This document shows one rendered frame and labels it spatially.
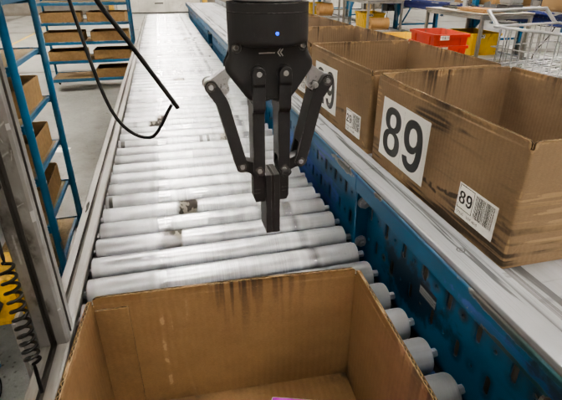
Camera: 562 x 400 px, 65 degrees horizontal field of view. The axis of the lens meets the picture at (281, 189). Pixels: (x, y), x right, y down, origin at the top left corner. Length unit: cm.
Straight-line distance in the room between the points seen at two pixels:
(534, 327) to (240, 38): 41
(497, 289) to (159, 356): 39
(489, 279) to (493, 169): 14
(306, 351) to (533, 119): 64
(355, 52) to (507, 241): 82
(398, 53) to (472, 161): 76
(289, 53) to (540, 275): 42
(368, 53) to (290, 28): 92
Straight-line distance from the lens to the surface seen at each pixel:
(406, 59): 137
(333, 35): 169
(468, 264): 61
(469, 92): 99
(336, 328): 56
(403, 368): 44
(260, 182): 47
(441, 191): 71
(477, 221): 65
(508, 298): 57
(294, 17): 41
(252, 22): 40
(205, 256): 86
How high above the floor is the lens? 122
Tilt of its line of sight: 26 degrees down
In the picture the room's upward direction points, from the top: straight up
